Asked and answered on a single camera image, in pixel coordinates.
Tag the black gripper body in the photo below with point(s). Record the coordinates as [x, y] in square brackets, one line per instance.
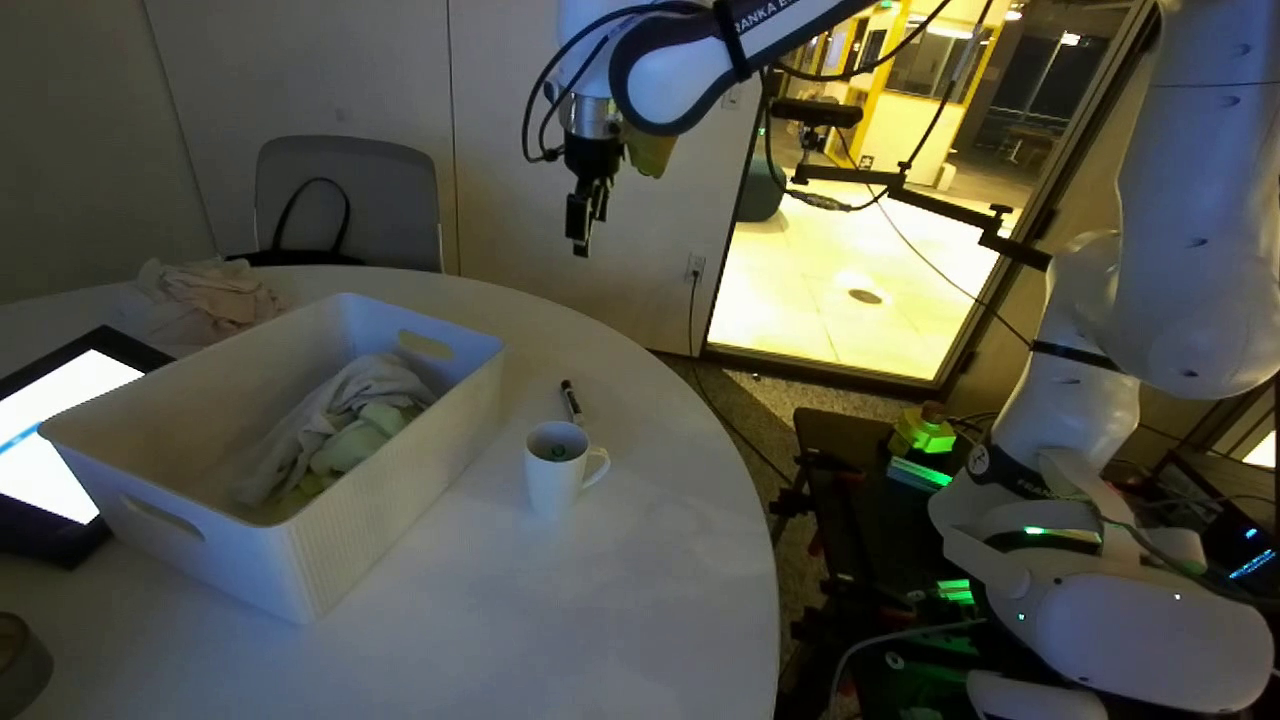
[594, 161]

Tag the white mug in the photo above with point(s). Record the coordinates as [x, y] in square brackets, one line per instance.
[555, 480]

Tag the grey white cloth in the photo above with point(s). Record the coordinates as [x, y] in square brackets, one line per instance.
[346, 395]

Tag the pale green cloth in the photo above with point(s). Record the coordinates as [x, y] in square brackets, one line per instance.
[358, 438]

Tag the white plastic box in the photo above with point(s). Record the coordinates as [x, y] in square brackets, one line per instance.
[202, 533]

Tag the dark green round object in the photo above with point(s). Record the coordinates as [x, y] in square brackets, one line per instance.
[763, 192]

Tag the black Expo marker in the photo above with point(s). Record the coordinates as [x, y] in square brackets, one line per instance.
[570, 402]

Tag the black bench behind glass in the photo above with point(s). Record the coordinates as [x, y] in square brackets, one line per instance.
[817, 112]

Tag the grey chair with bag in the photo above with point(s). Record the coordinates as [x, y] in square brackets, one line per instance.
[346, 165]

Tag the pink crumpled cloth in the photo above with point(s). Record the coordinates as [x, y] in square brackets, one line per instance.
[221, 292]

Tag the green glowing device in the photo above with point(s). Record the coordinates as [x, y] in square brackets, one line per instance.
[920, 452]

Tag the black tablet lit screen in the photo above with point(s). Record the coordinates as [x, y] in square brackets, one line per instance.
[52, 413]

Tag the black device blue light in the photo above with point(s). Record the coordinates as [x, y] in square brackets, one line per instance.
[1244, 553]

